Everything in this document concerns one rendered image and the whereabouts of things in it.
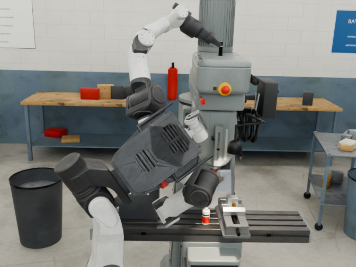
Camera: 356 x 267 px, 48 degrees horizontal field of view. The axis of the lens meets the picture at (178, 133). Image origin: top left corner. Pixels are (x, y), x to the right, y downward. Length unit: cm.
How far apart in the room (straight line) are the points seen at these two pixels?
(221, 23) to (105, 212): 119
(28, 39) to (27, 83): 67
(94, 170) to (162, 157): 26
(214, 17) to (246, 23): 415
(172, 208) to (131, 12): 481
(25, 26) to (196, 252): 506
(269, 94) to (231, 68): 55
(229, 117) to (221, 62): 32
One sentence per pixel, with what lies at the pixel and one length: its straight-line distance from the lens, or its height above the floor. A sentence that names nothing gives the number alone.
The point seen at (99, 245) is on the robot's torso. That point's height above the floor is 118.
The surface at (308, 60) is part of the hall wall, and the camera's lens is 664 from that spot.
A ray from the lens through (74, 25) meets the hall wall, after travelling 641.
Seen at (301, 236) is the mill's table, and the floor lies 92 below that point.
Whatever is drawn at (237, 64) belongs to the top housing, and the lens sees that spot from 186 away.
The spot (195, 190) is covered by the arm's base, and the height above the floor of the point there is 142.
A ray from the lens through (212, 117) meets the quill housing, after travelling 203.
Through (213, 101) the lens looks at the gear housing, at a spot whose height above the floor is 168.
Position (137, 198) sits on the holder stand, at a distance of 226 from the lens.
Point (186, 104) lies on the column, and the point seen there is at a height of 153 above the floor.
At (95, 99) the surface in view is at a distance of 588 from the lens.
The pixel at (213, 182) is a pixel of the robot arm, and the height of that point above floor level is 143.
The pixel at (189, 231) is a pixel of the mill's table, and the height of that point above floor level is 95.
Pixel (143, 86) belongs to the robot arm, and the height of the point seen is 179.
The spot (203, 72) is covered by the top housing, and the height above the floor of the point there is 183.
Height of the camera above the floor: 208
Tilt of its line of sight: 17 degrees down
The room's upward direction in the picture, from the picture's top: 2 degrees clockwise
